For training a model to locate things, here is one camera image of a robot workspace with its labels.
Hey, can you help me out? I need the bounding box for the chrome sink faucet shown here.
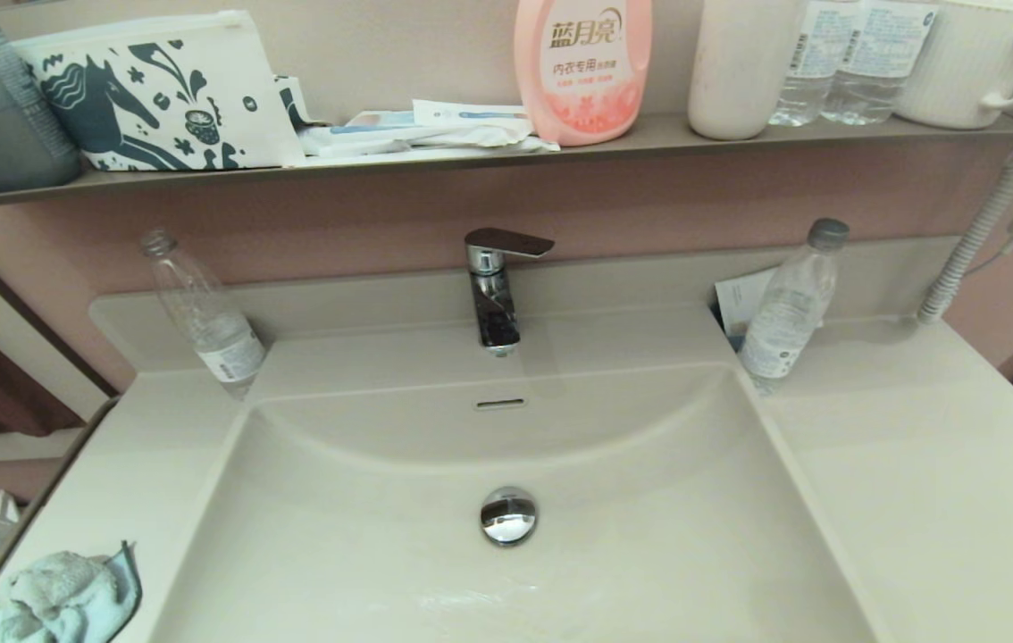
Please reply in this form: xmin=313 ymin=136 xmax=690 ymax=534
xmin=465 ymin=227 xmax=556 ymax=358

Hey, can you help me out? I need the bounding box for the blue grey cleaning cloth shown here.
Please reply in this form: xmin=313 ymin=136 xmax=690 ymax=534
xmin=0 ymin=540 xmax=143 ymax=643

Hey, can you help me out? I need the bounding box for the white ceramic sink basin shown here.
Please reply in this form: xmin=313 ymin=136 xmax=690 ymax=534
xmin=145 ymin=357 xmax=883 ymax=643

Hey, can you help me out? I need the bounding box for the chrome drain stopper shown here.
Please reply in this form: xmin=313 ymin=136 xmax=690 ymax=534
xmin=480 ymin=487 xmax=540 ymax=547

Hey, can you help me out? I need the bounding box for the white plastic toiletry packet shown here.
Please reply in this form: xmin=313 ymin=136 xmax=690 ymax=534
xmin=297 ymin=121 xmax=561 ymax=163

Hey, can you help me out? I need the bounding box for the white toothbrush box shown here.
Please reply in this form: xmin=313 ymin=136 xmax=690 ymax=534
xmin=413 ymin=100 xmax=530 ymax=126

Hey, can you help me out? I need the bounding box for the white paper card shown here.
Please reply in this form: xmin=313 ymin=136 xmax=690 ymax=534
xmin=714 ymin=268 xmax=780 ymax=351

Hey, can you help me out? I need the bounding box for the blue white toiletry packet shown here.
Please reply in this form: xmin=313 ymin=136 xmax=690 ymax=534
xmin=344 ymin=109 xmax=418 ymax=131

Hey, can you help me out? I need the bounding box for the pink detergent bottle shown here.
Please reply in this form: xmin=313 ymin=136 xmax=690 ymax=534
xmin=514 ymin=0 xmax=653 ymax=146

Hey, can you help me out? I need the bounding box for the clear bottle grey cap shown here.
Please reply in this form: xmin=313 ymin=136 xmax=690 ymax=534
xmin=736 ymin=218 xmax=850 ymax=396

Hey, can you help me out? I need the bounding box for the clear uncapped plastic bottle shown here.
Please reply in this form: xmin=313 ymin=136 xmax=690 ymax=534
xmin=140 ymin=230 xmax=268 ymax=400

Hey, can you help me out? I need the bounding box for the small patterned pouch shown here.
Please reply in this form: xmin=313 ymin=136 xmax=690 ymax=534
xmin=274 ymin=76 xmax=329 ymax=130

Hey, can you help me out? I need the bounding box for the white horse print pouch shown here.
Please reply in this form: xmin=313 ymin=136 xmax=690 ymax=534
xmin=11 ymin=11 xmax=306 ymax=171

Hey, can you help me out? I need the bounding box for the clear labelled water bottle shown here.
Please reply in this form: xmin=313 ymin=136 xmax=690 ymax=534
xmin=770 ymin=0 xmax=869 ymax=127
xmin=821 ymin=0 xmax=938 ymax=126

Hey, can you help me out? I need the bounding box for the white ribbed mug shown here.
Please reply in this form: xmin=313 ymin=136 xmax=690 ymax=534
xmin=895 ymin=0 xmax=1013 ymax=129

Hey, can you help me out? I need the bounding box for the brown wall shelf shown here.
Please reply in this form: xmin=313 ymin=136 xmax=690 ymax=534
xmin=0 ymin=112 xmax=1013 ymax=213

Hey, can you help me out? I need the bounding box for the white coiled cord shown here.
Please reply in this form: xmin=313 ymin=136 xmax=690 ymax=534
xmin=917 ymin=156 xmax=1013 ymax=324

